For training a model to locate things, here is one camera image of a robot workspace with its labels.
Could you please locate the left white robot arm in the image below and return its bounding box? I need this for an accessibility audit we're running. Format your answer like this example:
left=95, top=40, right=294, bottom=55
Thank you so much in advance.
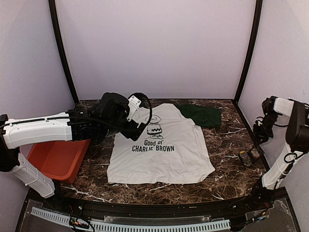
left=0, top=92, right=151, bottom=211

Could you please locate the left black frame post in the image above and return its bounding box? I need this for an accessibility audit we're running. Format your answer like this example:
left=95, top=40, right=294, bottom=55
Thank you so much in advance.
left=48, top=0, right=79, bottom=105

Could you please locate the white slotted cable duct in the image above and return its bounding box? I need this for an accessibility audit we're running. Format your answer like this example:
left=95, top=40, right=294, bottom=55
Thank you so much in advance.
left=31, top=207, right=231, bottom=232

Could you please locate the dark brooch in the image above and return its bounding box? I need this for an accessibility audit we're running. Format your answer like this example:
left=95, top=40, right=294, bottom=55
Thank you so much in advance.
left=239, top=151, right=252, bottom=167

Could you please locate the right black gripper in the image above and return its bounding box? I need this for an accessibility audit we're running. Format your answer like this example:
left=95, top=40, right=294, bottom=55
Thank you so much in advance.
left=253, top=112, right=279, bottom=144

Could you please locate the black brooch stand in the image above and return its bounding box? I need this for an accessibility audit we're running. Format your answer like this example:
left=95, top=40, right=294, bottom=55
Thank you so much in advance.
left=248, top=144, right=264, bottom=163

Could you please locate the right black frame post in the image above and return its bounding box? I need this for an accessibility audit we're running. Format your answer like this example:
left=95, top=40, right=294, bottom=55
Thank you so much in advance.
left=233, top=0, right=264, bottom=103

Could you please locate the red plastic bin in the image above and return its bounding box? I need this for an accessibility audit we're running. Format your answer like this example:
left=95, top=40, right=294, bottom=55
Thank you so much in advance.
left=28, top=139, right=90, bottom=184

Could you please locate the black frame post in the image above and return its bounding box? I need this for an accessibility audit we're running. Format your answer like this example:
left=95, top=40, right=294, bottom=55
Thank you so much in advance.
left=48, top=0, right=79, bottom=105
left=233, top=0, right=264, bottom=103

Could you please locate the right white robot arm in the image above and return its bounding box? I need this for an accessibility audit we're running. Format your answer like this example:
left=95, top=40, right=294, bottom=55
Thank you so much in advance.
left=246, top=96, right=309, bottom=210

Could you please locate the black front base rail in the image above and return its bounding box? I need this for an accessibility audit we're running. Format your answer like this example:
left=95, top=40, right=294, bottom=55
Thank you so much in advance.
left=28, top=186, right=288, bottom=220

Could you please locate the white green Charlie Brown shirt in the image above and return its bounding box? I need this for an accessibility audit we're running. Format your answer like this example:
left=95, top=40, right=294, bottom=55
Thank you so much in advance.
left=107, top=103, right=215, bottom=185

